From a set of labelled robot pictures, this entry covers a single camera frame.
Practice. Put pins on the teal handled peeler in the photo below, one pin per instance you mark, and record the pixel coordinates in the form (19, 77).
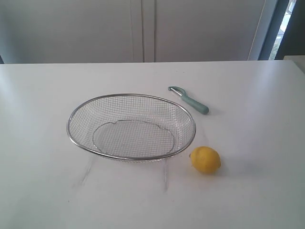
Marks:
(201, 108)

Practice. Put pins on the yellow lemon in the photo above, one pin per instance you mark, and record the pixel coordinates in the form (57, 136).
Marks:
(205, 160)

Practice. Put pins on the metal wire mesh basket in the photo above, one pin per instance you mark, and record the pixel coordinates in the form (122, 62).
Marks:
(131, 127)

